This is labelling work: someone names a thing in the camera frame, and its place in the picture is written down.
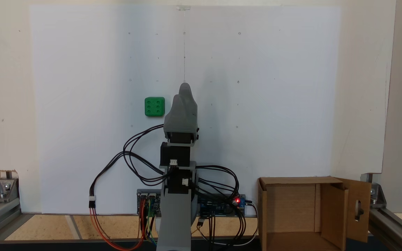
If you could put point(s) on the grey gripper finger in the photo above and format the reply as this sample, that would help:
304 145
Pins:
175 113
191 108

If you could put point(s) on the green dice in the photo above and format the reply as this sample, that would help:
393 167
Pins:
154 106

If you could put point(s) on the small motor driver board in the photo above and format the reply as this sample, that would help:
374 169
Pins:
145 204

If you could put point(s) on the white paper sheet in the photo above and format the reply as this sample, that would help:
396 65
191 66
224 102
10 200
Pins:
274 104

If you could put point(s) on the blue circuit board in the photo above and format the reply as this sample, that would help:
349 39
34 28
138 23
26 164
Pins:
222 207

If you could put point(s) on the clear tape piece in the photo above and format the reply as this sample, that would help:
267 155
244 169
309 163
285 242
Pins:
183 7

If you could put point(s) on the brown cardboard box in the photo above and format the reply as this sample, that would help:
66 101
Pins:
291 212

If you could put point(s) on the metal corner bracket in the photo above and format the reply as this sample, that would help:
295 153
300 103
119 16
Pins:
4 190
377 195

